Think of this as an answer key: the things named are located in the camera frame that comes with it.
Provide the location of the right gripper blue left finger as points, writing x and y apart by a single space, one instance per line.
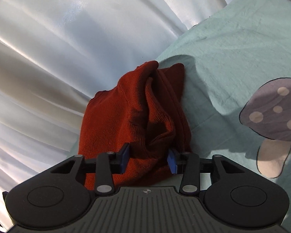
120 159

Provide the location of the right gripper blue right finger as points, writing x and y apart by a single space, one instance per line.
175 162

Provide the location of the white sheer curtain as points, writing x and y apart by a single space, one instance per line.
56 54

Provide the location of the mint green printed bedsheet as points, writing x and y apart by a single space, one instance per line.
237 86

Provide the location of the red button-up knit shirt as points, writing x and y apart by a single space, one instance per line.
143 110

